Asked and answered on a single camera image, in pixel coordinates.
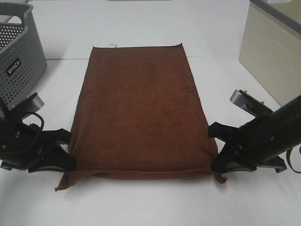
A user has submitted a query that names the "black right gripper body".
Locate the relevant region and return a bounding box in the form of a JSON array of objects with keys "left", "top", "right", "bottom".
[{"left": 233, "top": 113, "right": 286, "bottom": 173}]

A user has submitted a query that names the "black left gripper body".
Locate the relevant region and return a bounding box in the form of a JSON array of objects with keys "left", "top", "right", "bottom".
[{"left": 0, "top": 115, "right": 47, "bottom": 170}]

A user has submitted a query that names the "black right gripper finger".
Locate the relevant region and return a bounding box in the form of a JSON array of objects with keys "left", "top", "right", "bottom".
[
  {"left": 210, "top": 144, "right": 257, "bottom": 172},
  {"left": 207, "top": 122, "right": 238, "bottom": 144}
]

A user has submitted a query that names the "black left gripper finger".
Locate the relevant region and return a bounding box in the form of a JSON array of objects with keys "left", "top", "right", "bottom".
[
  {"left": 28, "top": 145, "right": 76, "bottom": 173},
  {"left": 40, "top": 129, "right": 71, "bottom": 147}
]

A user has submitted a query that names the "brown towel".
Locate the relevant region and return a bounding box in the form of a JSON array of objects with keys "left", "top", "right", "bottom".
[{"left": 57, "top": 44, "right": 227, "bottom": 190}]

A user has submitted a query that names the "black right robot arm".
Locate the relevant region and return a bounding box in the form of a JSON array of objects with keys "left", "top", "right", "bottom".
[{"left": 208, "top": 97, "right": 301, "bottom": 173}]

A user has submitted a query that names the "grey perforated plastic basket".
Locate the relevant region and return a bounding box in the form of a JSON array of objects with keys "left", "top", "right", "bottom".
[{"left": 0, "top": 2, "right": 47, "bottom": 108}]

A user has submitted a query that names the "beige storage box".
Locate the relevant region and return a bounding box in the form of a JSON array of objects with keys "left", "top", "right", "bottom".
[{"left": 239, "top": 0, "right": 301, "bottom": 105}]

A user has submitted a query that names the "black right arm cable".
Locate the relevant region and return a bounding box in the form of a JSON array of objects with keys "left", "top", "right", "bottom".
[{"left": 285, "top": 145, "right": 301, "bottom": 174}]

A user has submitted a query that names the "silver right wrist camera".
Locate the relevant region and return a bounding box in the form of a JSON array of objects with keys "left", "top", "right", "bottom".
[{"left": 230, "top": 89, "right": 273, "bottom": 117}]

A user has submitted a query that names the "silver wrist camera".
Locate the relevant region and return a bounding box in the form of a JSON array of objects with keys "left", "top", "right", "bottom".
[
  {"left": 230, "top": 89, "right": 273, "bottom": 117},
  {"left": 9, "top": 92, "right": 44, "bottom": 119}
]

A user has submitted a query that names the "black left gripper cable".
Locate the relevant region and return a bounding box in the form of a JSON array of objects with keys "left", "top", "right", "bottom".
[{"left": 0, "top": 98, "right": 45, "bottom": 156}]

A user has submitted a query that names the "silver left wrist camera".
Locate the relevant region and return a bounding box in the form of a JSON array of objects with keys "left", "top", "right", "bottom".
[{"left": 9, "top": 92, "right": 44, "bottom": 119}]

